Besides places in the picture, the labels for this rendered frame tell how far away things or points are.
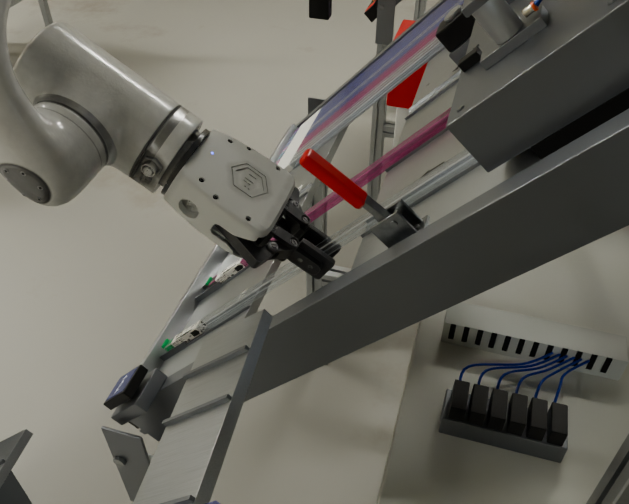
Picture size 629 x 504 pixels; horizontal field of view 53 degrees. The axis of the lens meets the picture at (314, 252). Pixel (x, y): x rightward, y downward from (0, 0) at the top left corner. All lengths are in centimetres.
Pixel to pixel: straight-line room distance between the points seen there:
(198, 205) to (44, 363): 135
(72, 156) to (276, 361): 26
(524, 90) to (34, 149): 36
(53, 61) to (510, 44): 37
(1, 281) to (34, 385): 45
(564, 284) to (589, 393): 22
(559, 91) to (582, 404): 63
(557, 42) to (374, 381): 137
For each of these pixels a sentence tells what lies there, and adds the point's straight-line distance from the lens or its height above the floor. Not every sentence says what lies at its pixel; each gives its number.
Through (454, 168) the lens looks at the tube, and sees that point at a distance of 53.
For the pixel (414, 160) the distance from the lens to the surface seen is 64.
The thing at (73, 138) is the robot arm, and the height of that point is 110.
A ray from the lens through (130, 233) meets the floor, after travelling 221.
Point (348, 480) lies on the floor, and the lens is 156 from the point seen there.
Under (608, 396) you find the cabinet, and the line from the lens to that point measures 101.
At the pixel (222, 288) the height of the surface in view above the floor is 77.
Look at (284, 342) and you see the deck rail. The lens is 58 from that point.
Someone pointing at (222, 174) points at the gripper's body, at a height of 104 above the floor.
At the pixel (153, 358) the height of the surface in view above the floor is 73.
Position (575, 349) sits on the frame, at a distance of 99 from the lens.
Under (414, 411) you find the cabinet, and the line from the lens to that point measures 92.
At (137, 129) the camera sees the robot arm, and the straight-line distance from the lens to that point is 58.
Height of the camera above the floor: 137
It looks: 42 degrees down
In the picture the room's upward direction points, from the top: straight up
